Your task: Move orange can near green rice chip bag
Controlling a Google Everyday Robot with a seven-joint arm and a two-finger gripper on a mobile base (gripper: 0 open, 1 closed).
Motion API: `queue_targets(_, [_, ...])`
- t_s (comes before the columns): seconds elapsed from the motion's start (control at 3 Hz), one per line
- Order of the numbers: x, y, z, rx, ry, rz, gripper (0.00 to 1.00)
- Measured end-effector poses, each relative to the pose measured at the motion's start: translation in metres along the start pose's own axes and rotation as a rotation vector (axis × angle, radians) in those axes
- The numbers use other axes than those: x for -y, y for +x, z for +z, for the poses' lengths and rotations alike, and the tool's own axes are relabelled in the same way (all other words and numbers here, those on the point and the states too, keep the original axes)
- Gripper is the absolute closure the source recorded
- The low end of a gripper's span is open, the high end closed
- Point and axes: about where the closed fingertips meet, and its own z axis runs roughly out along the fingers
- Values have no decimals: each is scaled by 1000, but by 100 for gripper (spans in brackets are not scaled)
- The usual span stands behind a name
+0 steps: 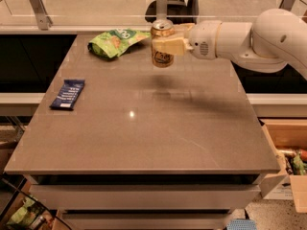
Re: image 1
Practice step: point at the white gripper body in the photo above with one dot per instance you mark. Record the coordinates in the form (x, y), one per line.
(203, 39)

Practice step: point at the lower grey drawer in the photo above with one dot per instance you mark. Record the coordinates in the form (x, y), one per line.
(146, 221)

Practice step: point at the grey drawer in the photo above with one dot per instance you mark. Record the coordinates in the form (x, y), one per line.
(146, 221)
(145, 197)

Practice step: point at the blue mesh basket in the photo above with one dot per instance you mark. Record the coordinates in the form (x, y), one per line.
(241, 224)

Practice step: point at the middle metal railing bracket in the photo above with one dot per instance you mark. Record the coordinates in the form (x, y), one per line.
(161, 9)

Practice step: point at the green rice chip bag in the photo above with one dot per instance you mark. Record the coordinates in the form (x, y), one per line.
(114, 43)

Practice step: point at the green bag in bin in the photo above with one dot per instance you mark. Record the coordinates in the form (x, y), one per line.
(26, 214)

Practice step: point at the black office chair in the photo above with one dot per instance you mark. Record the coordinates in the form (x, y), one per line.
(178, 11)

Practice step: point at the cardboard box with items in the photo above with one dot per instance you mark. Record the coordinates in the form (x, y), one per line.
(288, 139)

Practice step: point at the left metal railing bracket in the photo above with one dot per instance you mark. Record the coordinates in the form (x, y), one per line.
(43, 20)

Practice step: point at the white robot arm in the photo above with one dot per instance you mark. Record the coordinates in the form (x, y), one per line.
(275, 39)

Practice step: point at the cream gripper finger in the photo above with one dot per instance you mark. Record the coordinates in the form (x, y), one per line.
(184, 29)
(177, 46)

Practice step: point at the blue snack bar wrapper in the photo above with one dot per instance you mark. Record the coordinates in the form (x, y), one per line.
(68, 94)

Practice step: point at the orange soda can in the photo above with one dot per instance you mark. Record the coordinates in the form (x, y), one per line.
(161, 28)

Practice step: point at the upper grey drawer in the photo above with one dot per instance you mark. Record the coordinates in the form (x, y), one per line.
(145, 197)

